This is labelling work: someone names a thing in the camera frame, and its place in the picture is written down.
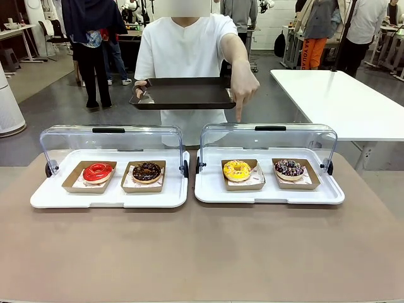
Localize bystander in white shirt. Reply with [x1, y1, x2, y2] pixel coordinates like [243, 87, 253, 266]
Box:
[335, 0, 389, 78]

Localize white desk with metal legs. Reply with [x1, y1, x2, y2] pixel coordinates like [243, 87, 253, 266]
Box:
[0, 23, 44, 64]

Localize white display case base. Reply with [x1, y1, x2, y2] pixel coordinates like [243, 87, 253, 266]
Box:
[194, 147, 346, 205]
[30, 148, 190, 209]

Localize black office chair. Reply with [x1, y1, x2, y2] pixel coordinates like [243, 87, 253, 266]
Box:
[38, 19, 69, 61]

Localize white table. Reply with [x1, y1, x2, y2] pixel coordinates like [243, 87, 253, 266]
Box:
[270, 69, 404, 171]

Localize person's left hand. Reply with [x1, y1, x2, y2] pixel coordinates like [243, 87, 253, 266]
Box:
[229, 61, 261, 123]

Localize clear display case lid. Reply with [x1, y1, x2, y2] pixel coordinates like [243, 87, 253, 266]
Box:
[40, 125, 189, 179]
[195, 122, 338, 176]

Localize yellow sprinkled donut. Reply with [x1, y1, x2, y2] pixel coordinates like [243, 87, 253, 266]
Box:
[222, 159, 253, 182]

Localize bystander in grey top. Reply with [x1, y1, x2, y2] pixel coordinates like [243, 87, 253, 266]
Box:
[220, 0, 259, 34]

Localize bystander in navy jacket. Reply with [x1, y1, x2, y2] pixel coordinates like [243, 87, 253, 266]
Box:
[61, 0, 129, 110]

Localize red glazed donut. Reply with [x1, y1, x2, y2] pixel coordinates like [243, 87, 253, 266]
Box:
[83, 162, 114, 185]

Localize dark donut with colourful sprinkles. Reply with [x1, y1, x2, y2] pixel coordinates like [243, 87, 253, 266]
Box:
[273, 158, 306, 181]

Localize bystander in blue jeans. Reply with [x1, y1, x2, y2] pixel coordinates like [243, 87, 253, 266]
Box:
[104, 30, 133, 86]

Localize dark brown serving tray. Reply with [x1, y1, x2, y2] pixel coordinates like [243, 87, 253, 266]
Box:
[128, 77, 237, 110]

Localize person in white T-shirt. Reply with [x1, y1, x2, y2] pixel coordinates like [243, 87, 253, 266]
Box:
[134, 12, 239, 146]

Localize black pole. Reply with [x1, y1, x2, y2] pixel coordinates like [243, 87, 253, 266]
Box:
[333, 0, 353, 74]

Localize bystander in orange trousers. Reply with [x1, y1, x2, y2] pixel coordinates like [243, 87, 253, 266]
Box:
[295, 0, 341, 71]

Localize grey plastic stool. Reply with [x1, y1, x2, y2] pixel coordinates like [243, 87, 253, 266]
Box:
[0, 49, 21, 75]

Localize brown cardboard donut tray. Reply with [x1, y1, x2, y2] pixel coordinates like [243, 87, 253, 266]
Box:
[121, 160, 167, 194]
[220, 158, 266, 192]
[271, 157, 321, 191]
[61, 160, 117, 194]

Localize white cylindrical air purifier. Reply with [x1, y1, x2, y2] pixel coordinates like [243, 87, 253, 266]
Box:
[0, 61, 27, 137]

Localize chocolate glazed donut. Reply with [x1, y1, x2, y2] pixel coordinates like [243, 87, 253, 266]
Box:
[131, 161, 162, 184]

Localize black backpack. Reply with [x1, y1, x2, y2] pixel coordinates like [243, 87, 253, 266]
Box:
[273, 30, 287, 59]

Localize person's right hand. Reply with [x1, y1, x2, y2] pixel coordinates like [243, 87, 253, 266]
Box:
[132, 80, 152, 99]

